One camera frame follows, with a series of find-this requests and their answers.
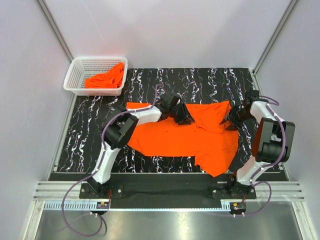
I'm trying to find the connector box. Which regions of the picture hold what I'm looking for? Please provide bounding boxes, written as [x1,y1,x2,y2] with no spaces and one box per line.
[231,202,246,211]
[96,201,110,209]

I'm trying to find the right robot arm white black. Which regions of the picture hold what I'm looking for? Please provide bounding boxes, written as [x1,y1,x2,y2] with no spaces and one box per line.
[220,97,295,199]

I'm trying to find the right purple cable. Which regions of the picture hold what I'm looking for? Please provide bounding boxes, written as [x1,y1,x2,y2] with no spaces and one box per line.
[207,94,287,218]

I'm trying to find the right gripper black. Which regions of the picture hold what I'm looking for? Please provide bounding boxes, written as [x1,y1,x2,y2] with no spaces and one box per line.
[219,104,253,132]

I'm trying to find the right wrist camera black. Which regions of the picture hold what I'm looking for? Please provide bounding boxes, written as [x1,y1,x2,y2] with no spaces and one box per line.
[243,89,260,105]

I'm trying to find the aluminium frame rail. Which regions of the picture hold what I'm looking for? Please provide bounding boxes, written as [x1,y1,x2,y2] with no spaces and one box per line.
[33,180,305,212]

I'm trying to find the left connector box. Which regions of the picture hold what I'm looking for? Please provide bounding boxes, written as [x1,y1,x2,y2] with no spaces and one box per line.
[96,201,110,209]

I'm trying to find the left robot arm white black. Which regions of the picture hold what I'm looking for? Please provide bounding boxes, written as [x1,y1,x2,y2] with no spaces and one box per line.
[87,101,195,198]

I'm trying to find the orange t shirt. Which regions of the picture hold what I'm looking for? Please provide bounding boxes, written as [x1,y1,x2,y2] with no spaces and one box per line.
[128,101,239,177]

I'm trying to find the purple cable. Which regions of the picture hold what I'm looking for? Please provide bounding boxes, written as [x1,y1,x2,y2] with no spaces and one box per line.
[207,94,287,218]
[61,84,163,237]

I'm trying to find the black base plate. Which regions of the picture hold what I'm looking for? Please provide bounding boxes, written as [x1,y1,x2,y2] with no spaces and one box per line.
[79,173,257,211]

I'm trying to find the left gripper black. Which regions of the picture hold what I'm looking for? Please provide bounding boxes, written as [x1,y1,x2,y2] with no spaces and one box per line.
[169,102,195,126]

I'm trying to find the white plastic basket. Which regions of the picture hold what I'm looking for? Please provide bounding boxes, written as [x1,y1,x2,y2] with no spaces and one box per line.
[63,56,128,97]

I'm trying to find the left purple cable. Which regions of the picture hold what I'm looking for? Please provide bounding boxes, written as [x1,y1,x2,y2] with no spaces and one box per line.
[61,84,163,237]

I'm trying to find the black marble pattern mat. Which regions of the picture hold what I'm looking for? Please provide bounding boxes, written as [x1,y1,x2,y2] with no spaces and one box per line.
[49,68,258,181]

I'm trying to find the right connector box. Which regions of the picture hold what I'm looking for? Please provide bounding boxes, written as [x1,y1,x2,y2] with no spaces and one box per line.
[231,202,246,211]

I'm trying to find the orange t shirts in basket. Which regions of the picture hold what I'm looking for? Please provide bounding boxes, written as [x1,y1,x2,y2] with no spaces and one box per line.
[84,62,124,89]

